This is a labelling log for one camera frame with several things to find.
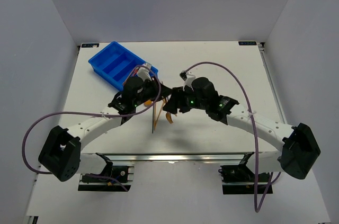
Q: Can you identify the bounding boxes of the dark green chopstick left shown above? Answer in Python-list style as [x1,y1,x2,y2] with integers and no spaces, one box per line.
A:
[151,106,156,133]

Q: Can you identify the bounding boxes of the purple cable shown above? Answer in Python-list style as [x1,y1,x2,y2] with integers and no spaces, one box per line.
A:
[22,66,163,175]
[185,61,281,213]

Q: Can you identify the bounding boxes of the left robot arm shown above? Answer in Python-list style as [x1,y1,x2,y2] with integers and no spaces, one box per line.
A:
[38,76,172,182]

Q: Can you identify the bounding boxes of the right table logo sticker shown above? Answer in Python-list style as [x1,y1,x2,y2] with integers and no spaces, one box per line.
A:
[238,41,257,46]

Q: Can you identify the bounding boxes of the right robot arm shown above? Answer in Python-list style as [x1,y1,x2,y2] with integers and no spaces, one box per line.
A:
[164,77,320,181]

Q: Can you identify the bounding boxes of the blue divided plastic tray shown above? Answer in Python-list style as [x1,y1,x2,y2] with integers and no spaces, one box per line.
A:
[88,41,146,91]

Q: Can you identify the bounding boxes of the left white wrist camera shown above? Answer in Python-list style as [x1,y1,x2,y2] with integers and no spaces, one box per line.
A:
[136,62,157,81]

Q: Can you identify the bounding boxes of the orange chopstick long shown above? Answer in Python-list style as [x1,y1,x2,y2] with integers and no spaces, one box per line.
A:
[153,100,166,129]

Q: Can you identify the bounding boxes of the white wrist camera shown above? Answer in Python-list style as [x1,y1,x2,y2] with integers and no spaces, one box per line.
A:
[180,70,196,90]
[136,62,157,81]

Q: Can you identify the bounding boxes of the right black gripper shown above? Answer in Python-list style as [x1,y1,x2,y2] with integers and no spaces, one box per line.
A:
[162,85,208,114]

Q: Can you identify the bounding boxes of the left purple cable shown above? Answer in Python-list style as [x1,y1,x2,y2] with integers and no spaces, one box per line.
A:
[22,66,163,175]

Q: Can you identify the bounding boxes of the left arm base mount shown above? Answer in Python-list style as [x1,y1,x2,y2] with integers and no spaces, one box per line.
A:
[77,153,134,192]

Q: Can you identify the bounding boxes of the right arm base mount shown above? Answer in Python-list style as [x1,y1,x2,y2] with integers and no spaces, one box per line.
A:
[218,153,254,195]

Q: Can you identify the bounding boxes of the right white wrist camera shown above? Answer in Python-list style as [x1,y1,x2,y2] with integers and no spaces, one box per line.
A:
[180,70,196,90]

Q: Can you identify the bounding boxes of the orange fork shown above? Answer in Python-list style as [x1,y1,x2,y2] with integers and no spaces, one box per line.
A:
[165,112,174,124]

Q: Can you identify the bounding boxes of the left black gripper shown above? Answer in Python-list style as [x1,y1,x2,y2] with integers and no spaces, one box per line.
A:
[133,75,172,107]

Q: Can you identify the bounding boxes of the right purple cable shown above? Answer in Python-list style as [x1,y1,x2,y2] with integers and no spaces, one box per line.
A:
[185,61,281,213]

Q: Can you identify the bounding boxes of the orange spoon small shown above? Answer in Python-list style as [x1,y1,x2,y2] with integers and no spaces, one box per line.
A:
[144,100,153,107]

